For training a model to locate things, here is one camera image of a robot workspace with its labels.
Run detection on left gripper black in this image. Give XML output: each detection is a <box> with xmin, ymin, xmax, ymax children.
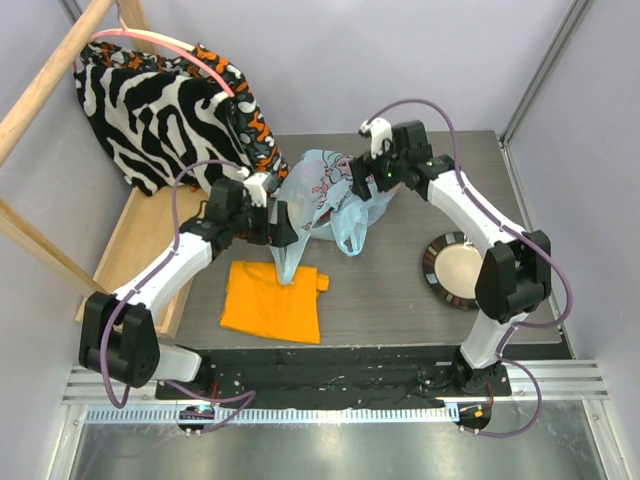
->
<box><xmin>229</xmin><ymin>197</ymin><xmax>298</xmax><ymax>248</ymax></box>

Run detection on light blue printed plastic bag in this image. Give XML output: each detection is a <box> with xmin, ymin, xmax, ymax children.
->
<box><xmin>271</xmin><ymin>149</ymin><xmax>399</xmax><ymax>285</ymax></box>

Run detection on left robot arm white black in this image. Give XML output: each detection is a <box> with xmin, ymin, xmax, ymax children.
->
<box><xmin>79</xmin><ymin>173</ymin><xmax>298</xmax><ymax>399</ymax></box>

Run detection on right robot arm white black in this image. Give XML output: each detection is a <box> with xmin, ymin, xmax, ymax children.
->
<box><xmin>350</xmin><ymin>117</ymin><xmax>551</xmax><ymax>395</ymax></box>

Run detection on zebra pattern fabric bag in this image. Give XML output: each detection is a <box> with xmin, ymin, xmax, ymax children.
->
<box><xmin>73</xmin><ymin>41</ymin><xmax>289</xmax><ymax>196</ymax></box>

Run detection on orange folded cloth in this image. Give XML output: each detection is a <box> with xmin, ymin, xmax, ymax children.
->
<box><xmin>220</xmin><ymin>260</ymin><xmax>330</xmax><ymax>345</ymax></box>

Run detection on round plate with dark rim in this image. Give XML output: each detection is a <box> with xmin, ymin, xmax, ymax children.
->
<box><xmin>421</xmin><ymin>231</ymin><xmax>483</xmax><ymax>310</ymax></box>

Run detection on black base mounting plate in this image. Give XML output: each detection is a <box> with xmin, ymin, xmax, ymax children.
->
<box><xmin>185</xmin><ymin>346</ymin><xmax>512</xmax><ymax>410</ymax></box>

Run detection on pink clothes hanger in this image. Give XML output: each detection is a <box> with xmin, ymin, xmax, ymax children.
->
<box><xmin>90</xmin><ymin>27</ymin><xmax>235</xmax><ymax>98</ymax></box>

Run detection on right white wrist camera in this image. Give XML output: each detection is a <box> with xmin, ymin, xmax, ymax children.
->
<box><xmin>358</xmin><ymin>117</ymin><xmax>393</xmax><ymax>158</ymax></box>

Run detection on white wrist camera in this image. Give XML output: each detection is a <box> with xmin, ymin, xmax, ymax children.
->
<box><xmin>242</xmin><ymin>172</ymin><xmax>275</xmax><ymax>208</ymax></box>
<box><xmin>358</xmin><ymin>117</ymin><xmax>393</xmax><ymax>158</ymax></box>

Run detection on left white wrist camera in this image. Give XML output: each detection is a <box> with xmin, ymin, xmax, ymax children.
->
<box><xmin>242</xmin><ymin>172</ymin><xmax>275</xmax><ymax>208</ymax></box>

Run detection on wooden rack frame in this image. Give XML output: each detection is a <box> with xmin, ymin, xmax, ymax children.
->
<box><xmin>0</xmin><ymin>0</ymin><xmax>209</xmax><ymax>339</ymax></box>

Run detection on aluminium rail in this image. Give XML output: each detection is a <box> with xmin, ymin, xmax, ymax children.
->
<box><xmin>62</xmin><ymin>361</ymin><xmax>608</xmax><ymax>427</ymax></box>

